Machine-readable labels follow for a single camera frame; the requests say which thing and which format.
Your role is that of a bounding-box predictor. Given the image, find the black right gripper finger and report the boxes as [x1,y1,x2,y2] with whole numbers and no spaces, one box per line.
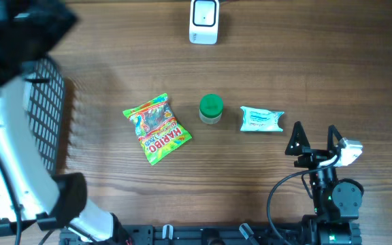
[284,121,311,156]
[327,125,342,152]

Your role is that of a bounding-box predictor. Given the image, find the light blue tissue pack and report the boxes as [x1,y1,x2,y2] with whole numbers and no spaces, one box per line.
[240,106,284,132]

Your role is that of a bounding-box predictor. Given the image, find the green lid plastic jar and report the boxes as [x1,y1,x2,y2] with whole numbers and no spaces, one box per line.
[199,94,224,125]

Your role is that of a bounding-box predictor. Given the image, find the green Haribo candy bag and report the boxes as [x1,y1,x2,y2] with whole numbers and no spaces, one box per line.
[122,93,193,165]

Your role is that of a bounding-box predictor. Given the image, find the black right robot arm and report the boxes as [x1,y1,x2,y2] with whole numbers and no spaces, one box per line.
[285,121,364,245]

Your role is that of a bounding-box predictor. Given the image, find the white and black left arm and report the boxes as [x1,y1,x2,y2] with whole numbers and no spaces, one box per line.
[0,1,133,244]

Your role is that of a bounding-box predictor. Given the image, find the white barcode scanner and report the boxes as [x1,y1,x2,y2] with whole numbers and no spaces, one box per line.
[189,0,220,45]

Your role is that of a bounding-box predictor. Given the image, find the grey mesh shopping basket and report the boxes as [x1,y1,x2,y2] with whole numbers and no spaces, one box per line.
[23,56,66,175]

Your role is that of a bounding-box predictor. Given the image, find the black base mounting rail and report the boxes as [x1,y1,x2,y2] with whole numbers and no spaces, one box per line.
[59,223,306,245]

